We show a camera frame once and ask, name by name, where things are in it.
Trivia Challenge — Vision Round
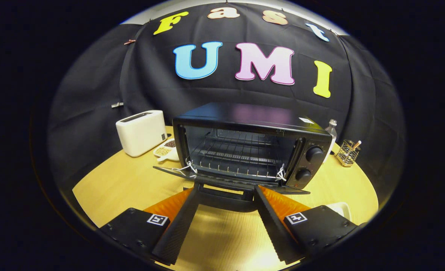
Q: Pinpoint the metal wire holder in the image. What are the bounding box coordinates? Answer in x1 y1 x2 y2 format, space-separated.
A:
336 139 359 167

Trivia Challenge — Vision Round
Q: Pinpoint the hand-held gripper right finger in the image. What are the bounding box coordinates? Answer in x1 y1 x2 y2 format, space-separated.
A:
254 185 358 264

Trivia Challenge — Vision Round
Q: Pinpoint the black backdrop cloth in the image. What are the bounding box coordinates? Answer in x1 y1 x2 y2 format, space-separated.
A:
47 2 407 204

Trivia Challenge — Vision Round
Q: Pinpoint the cream food tray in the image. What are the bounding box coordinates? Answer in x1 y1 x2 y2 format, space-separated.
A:
325 202 353 222

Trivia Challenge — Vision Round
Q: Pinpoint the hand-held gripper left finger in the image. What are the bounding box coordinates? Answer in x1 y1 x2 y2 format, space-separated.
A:
100 187 201 266

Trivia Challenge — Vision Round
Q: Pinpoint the clear plastic bottle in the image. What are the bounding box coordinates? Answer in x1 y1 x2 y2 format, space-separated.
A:
323 119 338 162

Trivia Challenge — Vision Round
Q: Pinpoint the black toaster oven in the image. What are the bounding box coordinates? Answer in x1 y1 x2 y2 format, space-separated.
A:
153 102 333 213

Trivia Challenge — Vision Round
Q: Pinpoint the white bread toaster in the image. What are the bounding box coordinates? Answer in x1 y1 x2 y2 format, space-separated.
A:
116 110 168 157

